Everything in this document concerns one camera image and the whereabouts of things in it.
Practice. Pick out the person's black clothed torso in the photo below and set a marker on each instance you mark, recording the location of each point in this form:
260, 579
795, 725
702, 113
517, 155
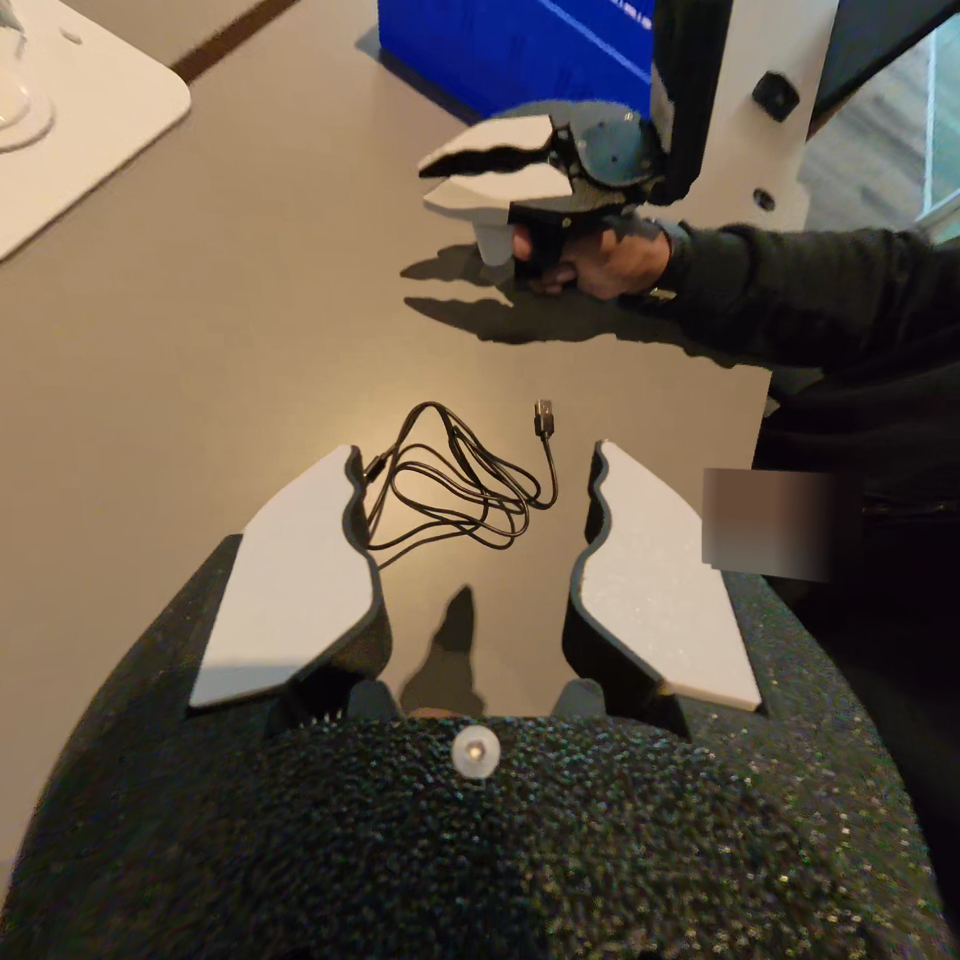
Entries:
900, 420

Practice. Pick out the blue plastic bin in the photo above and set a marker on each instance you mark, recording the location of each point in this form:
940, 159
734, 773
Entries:
510, 45

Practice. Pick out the black wrist watch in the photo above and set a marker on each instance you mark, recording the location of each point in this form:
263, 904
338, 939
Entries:
679, 240

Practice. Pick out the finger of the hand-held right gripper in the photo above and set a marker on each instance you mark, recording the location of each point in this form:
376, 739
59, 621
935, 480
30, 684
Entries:
502, 135
510, 187

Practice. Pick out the person's right hand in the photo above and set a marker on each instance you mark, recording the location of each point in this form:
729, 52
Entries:
615, 259

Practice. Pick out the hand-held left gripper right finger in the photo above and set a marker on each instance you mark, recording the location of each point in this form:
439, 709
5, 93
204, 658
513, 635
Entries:
660, 592

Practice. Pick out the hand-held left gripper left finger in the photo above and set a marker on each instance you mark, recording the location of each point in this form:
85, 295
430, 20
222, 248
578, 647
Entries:
285, 577

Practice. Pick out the dark screen panel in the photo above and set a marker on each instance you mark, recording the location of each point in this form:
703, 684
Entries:
862, 37

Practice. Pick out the black knob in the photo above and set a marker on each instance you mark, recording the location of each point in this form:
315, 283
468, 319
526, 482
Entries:
776, 95

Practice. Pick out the white flat base plate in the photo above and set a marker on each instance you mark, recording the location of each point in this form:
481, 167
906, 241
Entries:
112, 112

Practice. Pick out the person's right forearm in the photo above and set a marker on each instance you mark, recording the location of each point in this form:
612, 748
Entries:
825, 292

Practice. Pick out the clear acrylic stand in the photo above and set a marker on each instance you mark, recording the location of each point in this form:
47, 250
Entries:
22, 112

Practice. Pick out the white frame post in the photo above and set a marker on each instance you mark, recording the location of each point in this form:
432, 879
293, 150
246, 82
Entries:
750, 37

